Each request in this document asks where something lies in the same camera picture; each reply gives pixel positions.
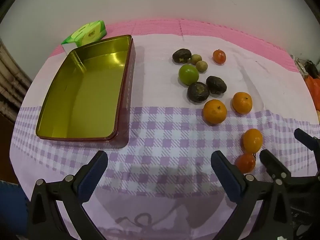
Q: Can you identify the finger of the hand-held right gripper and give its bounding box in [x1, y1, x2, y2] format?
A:
[294, 128, 320, 152]
[259, 149, 292, 182]

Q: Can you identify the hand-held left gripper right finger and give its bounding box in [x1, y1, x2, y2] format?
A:
[211, 150, 293, 240]

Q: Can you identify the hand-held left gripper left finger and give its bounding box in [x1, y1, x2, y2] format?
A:
[27, 150, 108, 240]

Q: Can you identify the small red-orange tomato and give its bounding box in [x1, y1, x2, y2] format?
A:
[234, 153, 256, 174]

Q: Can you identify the small yellow-orange tomato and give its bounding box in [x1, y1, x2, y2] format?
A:
[241, 128, 263, 153]

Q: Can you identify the orange mandarin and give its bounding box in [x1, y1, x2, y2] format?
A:
[232, 92, 253, 114]
[202, 99, 227, 125]

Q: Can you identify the maroon and gold tin box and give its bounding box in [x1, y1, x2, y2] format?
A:
[35, 35, 136, 149]

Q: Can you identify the dark brown round fruit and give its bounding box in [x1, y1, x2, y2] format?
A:
[187, 82, 210, 103]
[206, 76, 227, 95]

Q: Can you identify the green lime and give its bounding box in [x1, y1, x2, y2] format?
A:
[178, 64, 200, 86]

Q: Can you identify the red tomato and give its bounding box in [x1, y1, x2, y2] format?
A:
[213, 49, 227, 64]

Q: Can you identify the dark brown wrinkled fruit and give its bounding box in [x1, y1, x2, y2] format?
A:
[172, 48, 192, 64]

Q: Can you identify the orange plastic packet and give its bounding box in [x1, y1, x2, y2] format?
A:
[304, 76, 320, 110]

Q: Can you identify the crinkled clear plastic wrapper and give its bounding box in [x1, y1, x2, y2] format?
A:
[291, 55, 308, 73]

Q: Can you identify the pink purple checked cloth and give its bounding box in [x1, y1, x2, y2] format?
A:
[9, 18, 320, 240]

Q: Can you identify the blue plastic object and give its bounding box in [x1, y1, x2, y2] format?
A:
[0, 180, 30, 235]

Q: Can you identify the beige rattan furniture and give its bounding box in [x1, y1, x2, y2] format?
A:
[0, 39, 33, 120]

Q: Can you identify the green tissue pack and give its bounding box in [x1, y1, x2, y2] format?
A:
[61, 20, 107, 47]

